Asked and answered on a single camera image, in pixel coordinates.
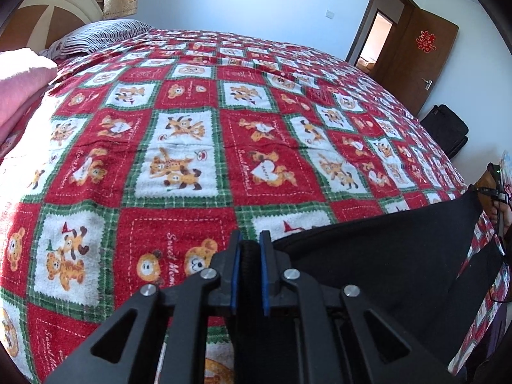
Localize black pants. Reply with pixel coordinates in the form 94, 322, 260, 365
223, 188, 506, 384

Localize person's right hand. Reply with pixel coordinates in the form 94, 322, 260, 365
490, 201, 512, 244

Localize wooden bedside cabinet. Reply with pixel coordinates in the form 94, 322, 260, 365
476, 163, 501, 200

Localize black suitcase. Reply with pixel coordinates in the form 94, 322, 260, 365
420, 104, 468, 159

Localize red door decoration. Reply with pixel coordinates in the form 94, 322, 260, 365
416, 30, 436, 53

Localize brown wooden door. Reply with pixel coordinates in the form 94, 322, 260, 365
372, 8, 459, 116

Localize red patchwork bear bedspread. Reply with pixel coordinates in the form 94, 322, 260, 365
0, 27, 512, 384

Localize pink folded blanket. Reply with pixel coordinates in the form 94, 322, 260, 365
0, 48, 57, 143

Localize striped pillow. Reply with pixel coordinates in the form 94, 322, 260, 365
39, 19, 154, 60

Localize cream and brown headboard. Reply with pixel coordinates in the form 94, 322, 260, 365
0, 0, 103, 53

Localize silver door handle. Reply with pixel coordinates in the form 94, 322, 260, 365
423, 79, 433, 91

